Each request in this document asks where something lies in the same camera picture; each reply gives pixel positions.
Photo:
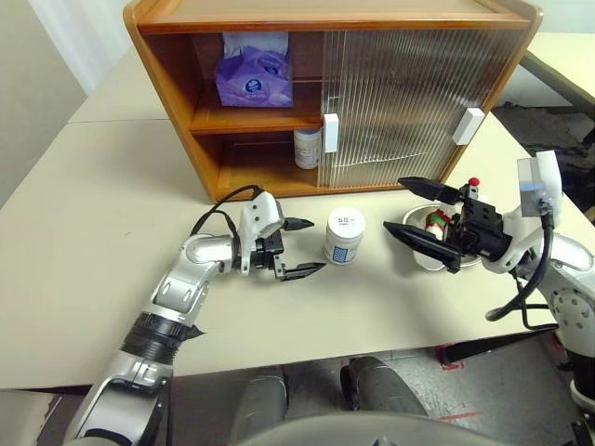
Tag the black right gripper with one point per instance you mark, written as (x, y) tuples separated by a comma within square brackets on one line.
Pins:
[(483, 232)]

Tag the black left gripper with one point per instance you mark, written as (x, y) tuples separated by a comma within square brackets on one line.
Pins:
[(268, 253)]

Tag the white jar with blue label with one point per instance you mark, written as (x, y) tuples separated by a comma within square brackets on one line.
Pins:
[(344, 241), (307, 151)]

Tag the ribbed glass sliding door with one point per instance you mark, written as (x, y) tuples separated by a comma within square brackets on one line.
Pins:
[(332, 69), (493, 65)]

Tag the purple tissue pack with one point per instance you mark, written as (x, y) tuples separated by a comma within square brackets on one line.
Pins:
[(251, 83)]

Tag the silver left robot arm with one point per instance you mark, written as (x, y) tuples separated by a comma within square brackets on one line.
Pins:
[(200, 248)]

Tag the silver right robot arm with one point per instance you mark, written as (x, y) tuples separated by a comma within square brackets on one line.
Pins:
[(576, 302)]

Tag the wooden cabinet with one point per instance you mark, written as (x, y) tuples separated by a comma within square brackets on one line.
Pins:
[(176, 93)]

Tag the white plush bear toy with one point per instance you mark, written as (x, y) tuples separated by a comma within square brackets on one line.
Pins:
[(437, 220)]

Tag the bear-shaped steel bowl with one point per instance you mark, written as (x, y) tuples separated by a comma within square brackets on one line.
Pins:
[(427, 266)]

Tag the grey rounded shape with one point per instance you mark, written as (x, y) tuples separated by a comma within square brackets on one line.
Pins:
[(260, 404), (381, 385)]

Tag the pale curved robot torso edge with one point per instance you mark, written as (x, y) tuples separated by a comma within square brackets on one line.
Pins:
[(362, 432)]

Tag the beige adjoining table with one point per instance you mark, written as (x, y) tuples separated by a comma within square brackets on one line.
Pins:
[(121, 93)]

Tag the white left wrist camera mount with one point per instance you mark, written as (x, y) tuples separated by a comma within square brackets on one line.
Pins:
[(260, 211)]

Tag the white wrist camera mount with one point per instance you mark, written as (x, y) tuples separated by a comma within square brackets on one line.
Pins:
[(551, 176), (260, 211)]

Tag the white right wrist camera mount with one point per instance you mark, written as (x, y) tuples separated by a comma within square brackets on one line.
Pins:
[(551, 176)]

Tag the black table frame bar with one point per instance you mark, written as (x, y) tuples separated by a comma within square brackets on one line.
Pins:
[(493, 346)]

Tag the beige table with black frame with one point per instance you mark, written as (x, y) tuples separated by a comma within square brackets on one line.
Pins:
[(572, 60)]

